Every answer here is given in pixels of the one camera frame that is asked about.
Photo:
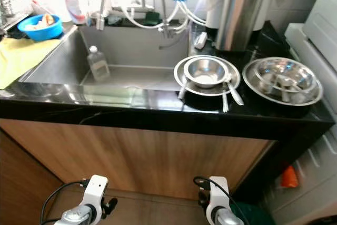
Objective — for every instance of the stainless steel cutlery piece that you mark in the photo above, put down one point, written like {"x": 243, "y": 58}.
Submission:
{"x": 183, "y": 90}

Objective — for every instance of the yellow cloth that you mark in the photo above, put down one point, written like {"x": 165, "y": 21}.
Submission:
{"x": 26, "y": 59}

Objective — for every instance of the large stainless steel basin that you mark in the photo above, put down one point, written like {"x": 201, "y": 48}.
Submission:
{"x": 253, "y": 85}

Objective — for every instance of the white ribbed appliance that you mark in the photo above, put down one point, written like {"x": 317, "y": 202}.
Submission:
{"x": 316, "y": 40}

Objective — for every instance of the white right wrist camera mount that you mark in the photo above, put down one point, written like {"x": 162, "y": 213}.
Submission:
{"x": 219, "y": 193}

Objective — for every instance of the clear plastic bottle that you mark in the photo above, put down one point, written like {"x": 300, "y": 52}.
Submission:
{"x": 98, "y": 67}

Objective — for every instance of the blue plastic bowl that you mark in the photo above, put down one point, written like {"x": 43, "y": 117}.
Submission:
{"x": 39, "y": 33}

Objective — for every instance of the chrome pull-out faucet sprayer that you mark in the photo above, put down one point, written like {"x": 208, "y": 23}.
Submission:
{"x": 102, "y": 11}

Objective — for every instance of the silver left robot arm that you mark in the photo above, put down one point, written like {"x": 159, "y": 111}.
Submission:
{"x": 79, "y": 218}

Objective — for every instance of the stainless steel sink basin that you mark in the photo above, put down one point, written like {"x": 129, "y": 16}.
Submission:
{"x": 137, "y": 51}

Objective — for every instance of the round stainless steel plate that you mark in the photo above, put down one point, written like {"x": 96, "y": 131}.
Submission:
{"x": 208, "y": 91}

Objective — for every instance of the stainless steel knife block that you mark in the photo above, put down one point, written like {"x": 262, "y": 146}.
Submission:
{"x": 239, "y": 11}

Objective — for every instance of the white plastic sink clip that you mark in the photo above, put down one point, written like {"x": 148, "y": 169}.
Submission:
{"x": 200, "y": 39}

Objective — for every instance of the white red-capped soap bottle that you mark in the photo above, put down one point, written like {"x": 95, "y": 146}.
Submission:
{"x": 75, "y": 9}

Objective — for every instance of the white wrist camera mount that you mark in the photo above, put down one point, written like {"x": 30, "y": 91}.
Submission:
{"x": 219, "y": 193}
{"x": 96, "y": 189}

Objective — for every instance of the stainless steel spoon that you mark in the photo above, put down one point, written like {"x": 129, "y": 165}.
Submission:
{"x": 234, "y": 94}

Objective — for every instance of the brown wood cabinet door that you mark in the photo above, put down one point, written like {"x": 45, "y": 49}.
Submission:
{"x": 137, "y": 162}

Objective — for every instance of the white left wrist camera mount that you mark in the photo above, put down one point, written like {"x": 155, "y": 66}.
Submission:
{"x": 96, "y": 189}

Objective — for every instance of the shallow stainless steel bowl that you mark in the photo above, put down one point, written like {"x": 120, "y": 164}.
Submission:
{"x": 295, "y": 72}

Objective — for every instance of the stainless steel fork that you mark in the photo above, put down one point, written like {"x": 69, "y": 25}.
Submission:
{"x": 225, "y": 103}

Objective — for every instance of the dark green bin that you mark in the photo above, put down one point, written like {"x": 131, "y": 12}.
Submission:
{"x": 255, "y": 215}

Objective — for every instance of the dark green sponge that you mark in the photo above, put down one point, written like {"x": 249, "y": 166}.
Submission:
{"x": 154, "y": 18}

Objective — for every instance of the orange plastic bag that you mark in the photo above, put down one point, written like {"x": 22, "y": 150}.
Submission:
{"x": 288, "y": 177}

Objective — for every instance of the brown wood side panel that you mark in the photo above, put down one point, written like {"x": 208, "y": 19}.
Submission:
{"x": 13, "y": 193}

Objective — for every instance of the chrome gooseneck tap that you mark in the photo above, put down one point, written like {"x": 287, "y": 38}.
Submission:
{"x": 163, "y": 3}

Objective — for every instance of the orange food scraps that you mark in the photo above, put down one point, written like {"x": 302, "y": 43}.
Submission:
{"x": 45, "y": 20}

